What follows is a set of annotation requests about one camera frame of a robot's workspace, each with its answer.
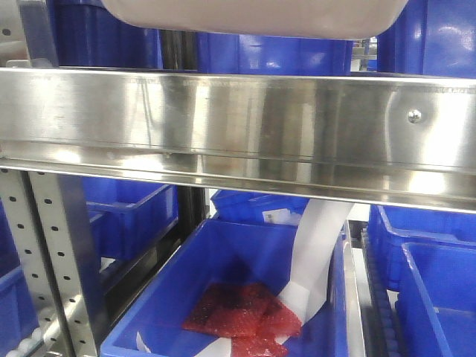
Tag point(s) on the red bubble wrap bag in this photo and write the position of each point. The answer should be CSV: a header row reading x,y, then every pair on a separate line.
x,y
232,311
258,345

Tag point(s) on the blue bin top middle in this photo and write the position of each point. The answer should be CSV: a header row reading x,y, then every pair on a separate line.
x,y
272,55

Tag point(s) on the stainless steel shelf beam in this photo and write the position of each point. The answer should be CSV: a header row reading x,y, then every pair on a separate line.
x,y
404,141

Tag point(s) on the red bubble wrap bag lower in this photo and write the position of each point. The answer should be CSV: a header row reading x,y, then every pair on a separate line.
x,y
258,345

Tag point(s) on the blue bin top left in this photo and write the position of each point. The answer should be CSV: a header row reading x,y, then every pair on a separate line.
x,y
88,35

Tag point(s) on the blue bin top right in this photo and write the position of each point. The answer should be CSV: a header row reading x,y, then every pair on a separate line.
x,y
435,38

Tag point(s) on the blue bin rear middle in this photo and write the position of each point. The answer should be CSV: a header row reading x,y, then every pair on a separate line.
x,y
263,208

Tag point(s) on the blue bin lower left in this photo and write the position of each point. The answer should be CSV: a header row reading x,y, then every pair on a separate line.
x,y
126,217

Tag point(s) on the blue bin with red bags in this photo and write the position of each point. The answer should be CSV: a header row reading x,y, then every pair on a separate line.
x,y
217,251

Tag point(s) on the perforated steel upright post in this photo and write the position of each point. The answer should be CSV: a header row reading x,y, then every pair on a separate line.
x,y
49,221

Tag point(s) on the blue bin lower right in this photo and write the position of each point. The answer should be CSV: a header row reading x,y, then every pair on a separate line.
x,y
428,258

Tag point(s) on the pale pink storage bin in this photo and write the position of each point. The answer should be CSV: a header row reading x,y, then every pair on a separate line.
x,y
332,19

